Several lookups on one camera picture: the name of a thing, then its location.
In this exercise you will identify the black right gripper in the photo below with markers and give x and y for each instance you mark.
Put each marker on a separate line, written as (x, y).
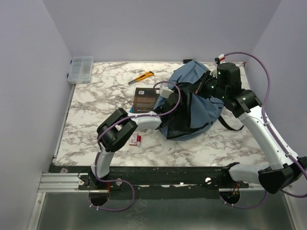
(210, 75)

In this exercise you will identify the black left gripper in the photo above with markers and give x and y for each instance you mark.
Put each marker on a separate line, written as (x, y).
(176, 92)

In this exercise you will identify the blue backpack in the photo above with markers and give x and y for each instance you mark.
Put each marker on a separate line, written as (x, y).
(194, 115)

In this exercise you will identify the black paperback book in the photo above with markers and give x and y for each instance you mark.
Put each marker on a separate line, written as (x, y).
(144, 100)

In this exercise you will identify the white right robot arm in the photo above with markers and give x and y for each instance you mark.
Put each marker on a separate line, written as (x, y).
(283, 166)

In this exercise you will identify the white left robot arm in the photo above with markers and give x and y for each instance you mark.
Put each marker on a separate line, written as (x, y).
(114, 132)

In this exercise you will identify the yellow utility knife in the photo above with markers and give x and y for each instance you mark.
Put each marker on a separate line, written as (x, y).
(141, 77)

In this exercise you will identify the red white glue stick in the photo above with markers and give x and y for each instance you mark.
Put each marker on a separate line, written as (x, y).
(138, 140)

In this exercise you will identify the red white staples box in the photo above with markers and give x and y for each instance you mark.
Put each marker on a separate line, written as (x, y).
(133, 139)

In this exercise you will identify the clear plastic organizer box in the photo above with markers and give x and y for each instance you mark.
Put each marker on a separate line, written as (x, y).
(80, 70)

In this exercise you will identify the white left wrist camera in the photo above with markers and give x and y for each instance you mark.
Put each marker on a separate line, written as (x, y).
(165, 92)

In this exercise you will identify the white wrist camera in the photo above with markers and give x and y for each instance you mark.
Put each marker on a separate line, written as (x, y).
(220, 59)
(165, 92)

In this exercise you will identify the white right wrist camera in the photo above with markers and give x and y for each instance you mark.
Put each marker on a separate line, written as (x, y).
(220, 59)

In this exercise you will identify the black mounting base plate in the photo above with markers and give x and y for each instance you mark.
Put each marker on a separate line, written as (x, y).
(127, 182)

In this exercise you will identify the aluminium rail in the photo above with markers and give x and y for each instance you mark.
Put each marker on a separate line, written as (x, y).
(59, 183)

